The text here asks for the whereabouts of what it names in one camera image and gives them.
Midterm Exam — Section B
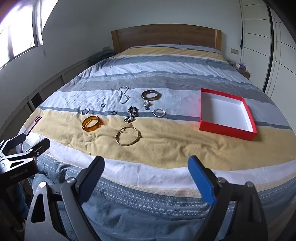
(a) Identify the wooden headboard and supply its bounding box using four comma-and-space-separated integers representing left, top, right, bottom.
111, 24, 222, 54

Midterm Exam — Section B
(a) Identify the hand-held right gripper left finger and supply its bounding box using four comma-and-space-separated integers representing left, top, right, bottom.
24, 156, 105, 241

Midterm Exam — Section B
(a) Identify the amber bangle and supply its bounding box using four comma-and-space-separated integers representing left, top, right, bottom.
82, 115, 104, 133

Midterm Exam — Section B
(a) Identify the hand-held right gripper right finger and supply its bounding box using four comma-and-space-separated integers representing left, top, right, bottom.
187, 156, 269, 241

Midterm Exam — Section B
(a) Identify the pink smartphone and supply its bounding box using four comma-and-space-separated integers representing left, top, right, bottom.
24, 115, 42, 136

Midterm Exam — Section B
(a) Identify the dark brown bangle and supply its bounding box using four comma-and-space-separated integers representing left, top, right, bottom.
141, 90, 160, 101

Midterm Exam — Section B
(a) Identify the striped bed with headboard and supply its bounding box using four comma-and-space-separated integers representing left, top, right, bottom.
22, 45, 296, 232

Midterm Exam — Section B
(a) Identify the thin gold bangle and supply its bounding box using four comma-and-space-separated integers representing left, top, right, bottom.
115, 126, 141, 146

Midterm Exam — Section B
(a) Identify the window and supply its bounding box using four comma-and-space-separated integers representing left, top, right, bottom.
0, 0, 44, 67

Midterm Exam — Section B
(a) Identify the dark bead bracelet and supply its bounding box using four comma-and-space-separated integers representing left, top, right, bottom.
124, 105, 139, 123

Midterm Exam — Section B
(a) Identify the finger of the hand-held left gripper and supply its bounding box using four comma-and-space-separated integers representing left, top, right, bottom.
0, 138, 51, 165
0, 133, 26, 158

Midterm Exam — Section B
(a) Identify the wooden nightstand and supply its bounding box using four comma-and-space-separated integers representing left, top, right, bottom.
232, 67, 251, 80

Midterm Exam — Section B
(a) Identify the silver ball chain necklace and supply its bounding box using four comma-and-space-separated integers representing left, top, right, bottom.
117, 86, 131, 104

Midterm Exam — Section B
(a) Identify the white wardrobe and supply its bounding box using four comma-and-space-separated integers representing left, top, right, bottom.
239, 0, 296, 121

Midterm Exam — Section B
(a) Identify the low white wall cabinet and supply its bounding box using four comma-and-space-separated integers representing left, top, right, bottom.
0, 58, 93, 137

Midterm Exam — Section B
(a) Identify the blue cloth bundle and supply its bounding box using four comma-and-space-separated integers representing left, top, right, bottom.
90, 50, 115, 67

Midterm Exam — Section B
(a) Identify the red cardboard box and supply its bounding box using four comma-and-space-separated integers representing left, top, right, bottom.
199, 88, 258, 141

